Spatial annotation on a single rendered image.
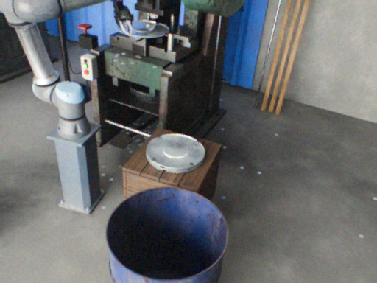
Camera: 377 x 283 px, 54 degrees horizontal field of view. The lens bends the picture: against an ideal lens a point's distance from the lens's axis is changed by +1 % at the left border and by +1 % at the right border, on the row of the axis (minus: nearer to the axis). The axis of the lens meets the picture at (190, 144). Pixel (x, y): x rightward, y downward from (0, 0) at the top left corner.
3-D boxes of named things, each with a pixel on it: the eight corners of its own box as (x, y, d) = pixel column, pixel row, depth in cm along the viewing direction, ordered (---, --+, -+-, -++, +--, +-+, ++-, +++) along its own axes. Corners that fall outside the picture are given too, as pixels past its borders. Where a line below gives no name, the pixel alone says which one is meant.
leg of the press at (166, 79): (171, 175, 225) (180, 28, 175) (154, 169, 229) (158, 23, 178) (226, 113, 295) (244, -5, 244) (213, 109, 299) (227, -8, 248)
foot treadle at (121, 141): (123, 155, 220) (122, 147, 217) (109, 149, 223) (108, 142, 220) (170, 114, 264) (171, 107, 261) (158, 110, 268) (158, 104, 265)
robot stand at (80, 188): (89, 214, 193) (82, 144, 167) (58, 205, 196) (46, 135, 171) (106, 192, 208) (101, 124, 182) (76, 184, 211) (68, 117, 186)
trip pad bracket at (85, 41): (93, 69, 220) (91, 36, 209) (81, 65, 223) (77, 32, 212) (100, 65, 224) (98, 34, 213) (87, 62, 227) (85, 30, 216)
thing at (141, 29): (178, 29, 212) (178, 27, 212) (150, 41, 191) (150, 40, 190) (137, 18, 223) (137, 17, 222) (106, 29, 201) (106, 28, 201)
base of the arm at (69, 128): (80, 141, 169) (78, 123, 163) (51, 134, 172) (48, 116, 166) (96, 126, 181) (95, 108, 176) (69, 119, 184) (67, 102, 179)
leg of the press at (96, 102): (100, 147, 243) (89, 7, 192) (86, 142, 247) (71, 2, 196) (168, 96, 313) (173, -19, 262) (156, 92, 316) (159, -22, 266)
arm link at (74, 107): (70, 121, 164) (67, 94, 157) (51, 111, 170) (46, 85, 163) (91, 112, 173) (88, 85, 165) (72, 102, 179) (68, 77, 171)
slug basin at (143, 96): (163, 113, 224) (163, 99, 219) (117, 99, 235) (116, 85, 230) (188, 93, 250) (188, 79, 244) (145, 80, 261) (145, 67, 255)
